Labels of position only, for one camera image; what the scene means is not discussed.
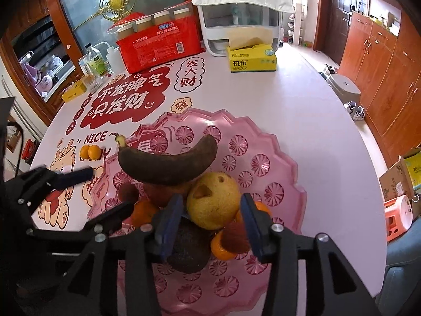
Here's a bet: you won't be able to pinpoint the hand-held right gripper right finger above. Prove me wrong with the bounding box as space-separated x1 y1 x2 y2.
239 192 382 316

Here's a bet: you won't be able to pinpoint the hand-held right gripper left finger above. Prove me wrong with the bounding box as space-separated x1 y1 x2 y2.
54 194 185 316

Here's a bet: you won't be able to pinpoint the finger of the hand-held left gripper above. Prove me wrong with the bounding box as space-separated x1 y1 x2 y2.
5 166 93 205
24 201 135 239

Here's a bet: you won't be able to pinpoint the dark avocado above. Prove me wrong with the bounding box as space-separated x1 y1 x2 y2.
166 217 215 274

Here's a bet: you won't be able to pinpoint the overripe dark banana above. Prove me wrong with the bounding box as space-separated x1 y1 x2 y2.
114 134 218 185

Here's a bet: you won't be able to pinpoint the pink plastic fruit plate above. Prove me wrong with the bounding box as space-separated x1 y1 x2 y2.
88 107 308 304

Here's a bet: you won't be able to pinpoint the red lychee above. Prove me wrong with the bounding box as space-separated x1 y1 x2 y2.
222 222 252 255
120 182 139 205

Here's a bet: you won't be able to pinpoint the red apple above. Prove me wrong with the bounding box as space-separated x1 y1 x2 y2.
143 180 195 209

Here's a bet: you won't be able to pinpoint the yellow pear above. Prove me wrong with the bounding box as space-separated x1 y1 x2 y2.
186 171 242 231

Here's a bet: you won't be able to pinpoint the small yellow box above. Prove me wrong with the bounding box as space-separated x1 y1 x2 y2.
61 81 88 103

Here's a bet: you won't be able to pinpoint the clear drinking glasses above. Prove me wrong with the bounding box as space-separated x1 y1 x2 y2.
80 73 102 93

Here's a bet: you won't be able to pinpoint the purple plastic bag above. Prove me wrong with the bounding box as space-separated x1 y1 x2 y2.
20 61 48 94

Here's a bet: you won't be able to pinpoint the clear bottle green label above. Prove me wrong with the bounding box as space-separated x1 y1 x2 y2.
84 44 109 77

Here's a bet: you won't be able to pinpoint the white squeeze bottle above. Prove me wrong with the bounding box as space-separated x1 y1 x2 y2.
95 41 126 73

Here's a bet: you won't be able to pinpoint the orange plastic stool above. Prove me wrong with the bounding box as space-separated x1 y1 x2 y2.
383 195 414 242

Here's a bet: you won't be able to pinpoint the red paper cup package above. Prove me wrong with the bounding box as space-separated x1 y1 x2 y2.
117 2 206 75

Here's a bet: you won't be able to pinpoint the pair of sneakers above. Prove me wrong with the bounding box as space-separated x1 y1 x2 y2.
344 101 366 121

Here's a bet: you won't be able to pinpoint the wooden cabinet with counter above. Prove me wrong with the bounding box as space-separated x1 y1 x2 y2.
0 0 84 126

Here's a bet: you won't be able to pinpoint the cardboard box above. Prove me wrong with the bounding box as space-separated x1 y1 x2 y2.
378 147 421 202

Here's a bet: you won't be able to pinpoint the blue upholstered chair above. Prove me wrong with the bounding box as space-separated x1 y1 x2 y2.
383 234 421 316

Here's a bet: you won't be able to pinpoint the yellow tissue box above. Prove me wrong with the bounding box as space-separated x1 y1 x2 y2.
226 28 278 73

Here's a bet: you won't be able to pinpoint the grey round stool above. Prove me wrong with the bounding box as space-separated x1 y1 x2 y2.
328 74 362 105

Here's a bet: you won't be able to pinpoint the white countertop dispenser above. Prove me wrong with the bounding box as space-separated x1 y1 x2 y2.
200 3 284 58

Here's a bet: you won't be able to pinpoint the shoe rack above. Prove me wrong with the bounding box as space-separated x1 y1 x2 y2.
283 3 307 46

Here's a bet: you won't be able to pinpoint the dark wooden door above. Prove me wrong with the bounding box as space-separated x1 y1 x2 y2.
320 0 358 60

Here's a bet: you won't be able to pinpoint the wooden wall cabinets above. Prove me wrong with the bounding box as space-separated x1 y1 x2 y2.
338 0 421 169

